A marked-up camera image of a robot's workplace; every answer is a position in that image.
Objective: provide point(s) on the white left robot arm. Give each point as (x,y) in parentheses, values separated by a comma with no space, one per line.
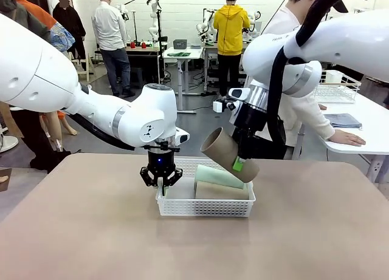
(45,73)

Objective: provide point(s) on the grey plastic crate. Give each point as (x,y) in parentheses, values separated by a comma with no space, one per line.
(180,43)

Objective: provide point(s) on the white cup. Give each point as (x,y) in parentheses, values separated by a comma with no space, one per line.
(333,76)

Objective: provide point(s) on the person's right hand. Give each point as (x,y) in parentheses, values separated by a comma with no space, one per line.
(349,138)

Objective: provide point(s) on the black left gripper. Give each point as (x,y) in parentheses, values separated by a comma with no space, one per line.
(161,161)

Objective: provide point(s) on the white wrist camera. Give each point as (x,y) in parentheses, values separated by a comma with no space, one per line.
(239,93)
(183,137)

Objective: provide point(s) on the small white mount box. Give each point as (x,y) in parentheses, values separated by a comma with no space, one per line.
(218,106)

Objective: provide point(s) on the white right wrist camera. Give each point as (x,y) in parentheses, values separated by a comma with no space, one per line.
(239,93)

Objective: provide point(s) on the white perforated plastic basket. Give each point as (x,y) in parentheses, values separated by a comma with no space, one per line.
(206,208)

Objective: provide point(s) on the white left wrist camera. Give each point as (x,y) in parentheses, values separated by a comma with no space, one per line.
(183,137)

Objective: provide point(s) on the person in white sweater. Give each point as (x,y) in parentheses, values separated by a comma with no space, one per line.
(304,119)

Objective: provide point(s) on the person in black coat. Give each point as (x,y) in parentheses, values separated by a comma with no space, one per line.
(68,22)

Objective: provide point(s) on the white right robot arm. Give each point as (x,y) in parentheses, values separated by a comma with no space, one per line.
(349,40)

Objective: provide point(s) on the person in yellow hoodie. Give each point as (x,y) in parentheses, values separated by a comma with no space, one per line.
(231,28)

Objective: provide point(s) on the white side table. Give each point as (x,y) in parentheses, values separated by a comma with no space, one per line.
(364,140)

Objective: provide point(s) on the blue grey towel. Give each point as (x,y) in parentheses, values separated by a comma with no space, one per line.
(345,120)

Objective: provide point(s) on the light green tube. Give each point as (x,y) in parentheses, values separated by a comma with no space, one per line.
(212,175)

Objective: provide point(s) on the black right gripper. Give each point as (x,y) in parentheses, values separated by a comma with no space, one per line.
(249,117)

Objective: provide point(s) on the white height adjustable desk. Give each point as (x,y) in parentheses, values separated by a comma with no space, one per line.
(182,56)

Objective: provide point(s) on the person's right forearm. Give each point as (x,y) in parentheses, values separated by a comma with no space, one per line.
(322,122)

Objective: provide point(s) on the brown cardboard tube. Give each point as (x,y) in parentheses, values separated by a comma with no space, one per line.
(225,152)
(218,193)

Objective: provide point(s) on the person in orange jacket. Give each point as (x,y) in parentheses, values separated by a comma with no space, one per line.
(27,12)

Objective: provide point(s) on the man in white shirt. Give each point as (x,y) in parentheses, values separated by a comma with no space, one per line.
(111,28)

